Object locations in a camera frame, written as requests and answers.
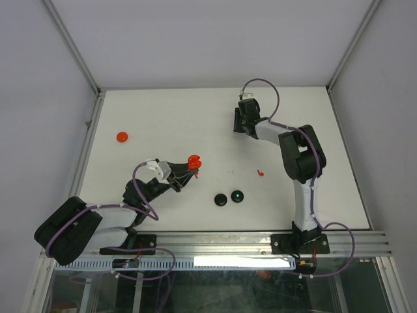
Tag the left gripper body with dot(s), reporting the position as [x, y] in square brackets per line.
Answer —
[173, 182]

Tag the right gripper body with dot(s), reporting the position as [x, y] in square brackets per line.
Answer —
[239, 121]

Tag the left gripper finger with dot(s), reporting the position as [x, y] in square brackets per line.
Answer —
[185, 178]
[178, 167]

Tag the red case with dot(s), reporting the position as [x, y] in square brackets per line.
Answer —
[122, 137]
[194, 162]

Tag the black case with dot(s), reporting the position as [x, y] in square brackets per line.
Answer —
[237, 196]
[220, 199]

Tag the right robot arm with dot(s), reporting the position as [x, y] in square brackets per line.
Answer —
[303, 161]

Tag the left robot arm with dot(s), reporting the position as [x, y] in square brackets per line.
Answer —
[76, 227]

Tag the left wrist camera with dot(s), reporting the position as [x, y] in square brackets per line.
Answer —
[162, 170]

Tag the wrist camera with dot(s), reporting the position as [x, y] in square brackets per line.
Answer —
[244, 96]
[162, 170]

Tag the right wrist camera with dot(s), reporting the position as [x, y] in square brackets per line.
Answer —
[244, 96]

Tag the aluminium mounting rail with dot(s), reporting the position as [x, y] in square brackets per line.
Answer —
[333, 243]

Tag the slotted cable duct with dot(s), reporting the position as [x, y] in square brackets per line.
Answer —
[199, 263]

